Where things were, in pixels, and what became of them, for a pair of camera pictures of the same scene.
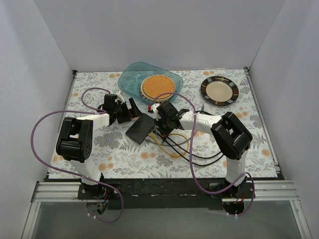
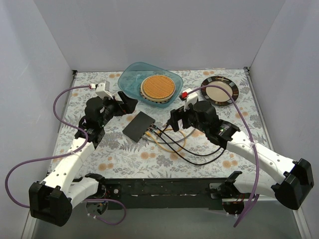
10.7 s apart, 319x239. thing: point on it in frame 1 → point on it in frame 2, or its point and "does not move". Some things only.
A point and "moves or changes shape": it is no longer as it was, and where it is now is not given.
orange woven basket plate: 153,86 does not move
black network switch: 140,129 moves or changes shape
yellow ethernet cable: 168,152 moves or changes shape
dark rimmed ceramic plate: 219,90 does not move
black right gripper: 157,123 → 181,118
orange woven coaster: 155,85 does not move
